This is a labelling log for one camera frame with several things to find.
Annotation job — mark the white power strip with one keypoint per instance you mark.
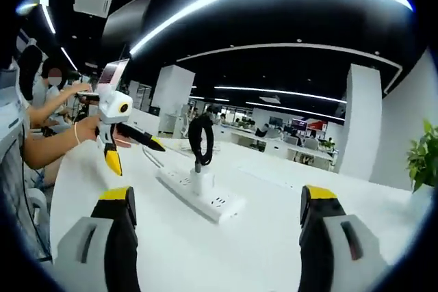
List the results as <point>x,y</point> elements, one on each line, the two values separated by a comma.
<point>219,204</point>

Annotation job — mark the open laptop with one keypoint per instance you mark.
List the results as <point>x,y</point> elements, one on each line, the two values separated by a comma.
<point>113,71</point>

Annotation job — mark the row of white office desks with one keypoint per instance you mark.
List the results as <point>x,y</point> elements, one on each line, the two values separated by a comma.
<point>273,148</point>

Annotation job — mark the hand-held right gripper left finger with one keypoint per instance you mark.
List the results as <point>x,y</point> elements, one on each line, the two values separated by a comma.
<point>119,237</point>

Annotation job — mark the potted green plant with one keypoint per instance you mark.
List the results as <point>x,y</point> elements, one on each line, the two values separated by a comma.
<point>422,158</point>

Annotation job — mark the white desk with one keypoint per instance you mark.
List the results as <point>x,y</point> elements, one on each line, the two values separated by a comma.
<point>239,254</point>

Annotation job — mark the dark hanging monitor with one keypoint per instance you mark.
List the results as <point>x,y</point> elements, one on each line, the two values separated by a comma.
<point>128,18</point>

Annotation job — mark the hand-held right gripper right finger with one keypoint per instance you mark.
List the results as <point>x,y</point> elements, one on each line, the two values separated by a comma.
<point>318,237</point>

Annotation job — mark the person's left hand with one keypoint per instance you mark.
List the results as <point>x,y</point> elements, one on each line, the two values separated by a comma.
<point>89,129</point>

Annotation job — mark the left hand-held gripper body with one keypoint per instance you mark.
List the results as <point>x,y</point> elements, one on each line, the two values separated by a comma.
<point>114,109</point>

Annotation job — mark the white plastic chair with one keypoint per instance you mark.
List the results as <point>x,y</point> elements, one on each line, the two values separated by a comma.
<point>37,203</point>

